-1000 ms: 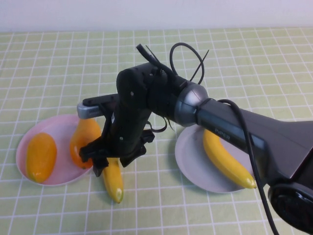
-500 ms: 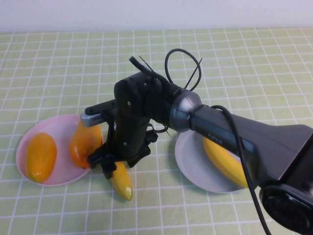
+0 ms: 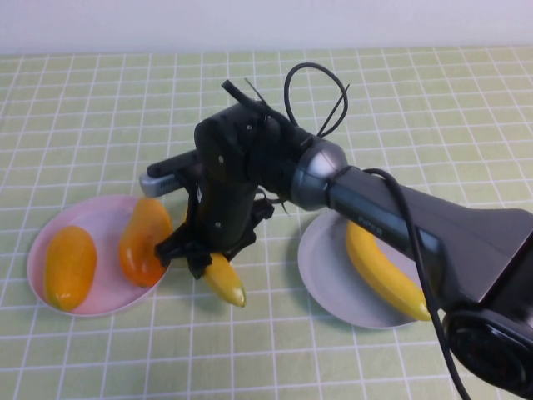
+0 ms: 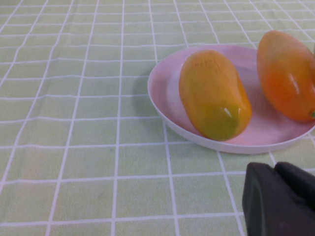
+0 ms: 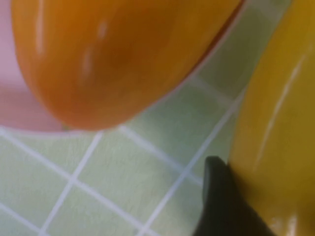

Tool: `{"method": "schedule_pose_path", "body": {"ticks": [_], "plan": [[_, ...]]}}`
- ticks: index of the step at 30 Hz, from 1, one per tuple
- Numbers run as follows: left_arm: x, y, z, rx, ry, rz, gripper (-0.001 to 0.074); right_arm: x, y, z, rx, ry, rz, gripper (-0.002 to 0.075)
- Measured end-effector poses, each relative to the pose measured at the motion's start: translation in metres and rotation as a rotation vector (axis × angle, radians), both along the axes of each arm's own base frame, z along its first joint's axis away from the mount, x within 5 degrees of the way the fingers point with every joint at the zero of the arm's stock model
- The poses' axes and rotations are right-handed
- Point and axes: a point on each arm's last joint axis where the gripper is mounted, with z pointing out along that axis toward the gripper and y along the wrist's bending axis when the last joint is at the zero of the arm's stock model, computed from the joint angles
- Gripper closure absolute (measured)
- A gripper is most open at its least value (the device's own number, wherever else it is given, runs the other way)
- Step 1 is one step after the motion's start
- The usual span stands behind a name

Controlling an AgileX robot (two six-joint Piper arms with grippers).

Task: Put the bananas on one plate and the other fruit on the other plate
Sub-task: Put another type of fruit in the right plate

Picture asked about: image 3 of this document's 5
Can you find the grey-blue round plate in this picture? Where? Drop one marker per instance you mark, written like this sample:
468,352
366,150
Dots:
329,275

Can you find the thin black zip tie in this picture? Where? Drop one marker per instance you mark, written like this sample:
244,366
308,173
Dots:
286,207
255,90

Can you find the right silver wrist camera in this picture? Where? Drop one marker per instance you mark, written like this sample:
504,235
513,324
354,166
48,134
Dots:
158,185

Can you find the yellow plastic banana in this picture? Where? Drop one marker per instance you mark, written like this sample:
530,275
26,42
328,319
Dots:
387,279
227,283

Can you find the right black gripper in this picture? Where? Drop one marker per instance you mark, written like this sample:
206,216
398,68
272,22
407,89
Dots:
225,216

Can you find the orange mango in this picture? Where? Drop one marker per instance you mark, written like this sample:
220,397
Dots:
137,246

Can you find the looped black zip tie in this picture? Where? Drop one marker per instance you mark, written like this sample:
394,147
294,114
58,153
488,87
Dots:
310,63

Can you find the pink round plate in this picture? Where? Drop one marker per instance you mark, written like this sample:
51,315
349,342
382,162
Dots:
106,250

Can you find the yellow mango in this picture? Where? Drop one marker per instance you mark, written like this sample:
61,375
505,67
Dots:
68,266

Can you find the green checked tablecloth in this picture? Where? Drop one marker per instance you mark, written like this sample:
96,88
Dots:
125,125

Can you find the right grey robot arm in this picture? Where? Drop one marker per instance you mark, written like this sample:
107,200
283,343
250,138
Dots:
458,233

